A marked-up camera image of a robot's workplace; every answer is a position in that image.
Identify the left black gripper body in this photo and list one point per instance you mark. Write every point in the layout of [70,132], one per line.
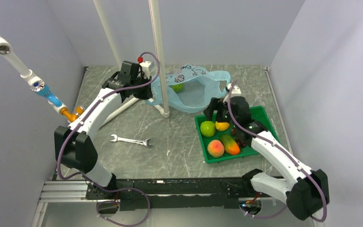
[142,92]

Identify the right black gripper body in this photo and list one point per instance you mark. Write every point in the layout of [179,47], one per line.
[223,113]

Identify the yellow fake lemon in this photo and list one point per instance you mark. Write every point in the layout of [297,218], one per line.
[221,126]

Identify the green fake apple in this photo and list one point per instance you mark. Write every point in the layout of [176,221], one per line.
[208,128]

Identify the light blue plastic bag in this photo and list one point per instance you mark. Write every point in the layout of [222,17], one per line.
[199,86]

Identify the fake mango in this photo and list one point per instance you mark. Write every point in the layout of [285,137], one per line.
[230,145]

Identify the red fake peach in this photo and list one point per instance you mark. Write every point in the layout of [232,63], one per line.
[215,148]

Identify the dark fake grapes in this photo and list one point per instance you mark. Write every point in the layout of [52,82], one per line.
[240,136]

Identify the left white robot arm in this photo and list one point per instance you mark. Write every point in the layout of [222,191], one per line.
[74,146]

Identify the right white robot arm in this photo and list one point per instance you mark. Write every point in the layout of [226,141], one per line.
[281,169]

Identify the silver combination wrench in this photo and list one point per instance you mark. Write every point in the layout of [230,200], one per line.
[146,143]

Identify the white PVC pipe stand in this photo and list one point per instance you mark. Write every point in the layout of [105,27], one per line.
[158,41]

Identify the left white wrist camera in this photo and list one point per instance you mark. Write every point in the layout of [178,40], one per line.
[147,66]

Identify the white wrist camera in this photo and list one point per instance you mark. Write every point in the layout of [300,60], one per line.
[233,90]
[147,66]

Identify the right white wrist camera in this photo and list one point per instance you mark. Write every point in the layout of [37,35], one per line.
[233,90]

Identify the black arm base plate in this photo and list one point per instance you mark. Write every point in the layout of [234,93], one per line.
[133,194]

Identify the aluminium rail frame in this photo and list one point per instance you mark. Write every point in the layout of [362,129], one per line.
[75,192]

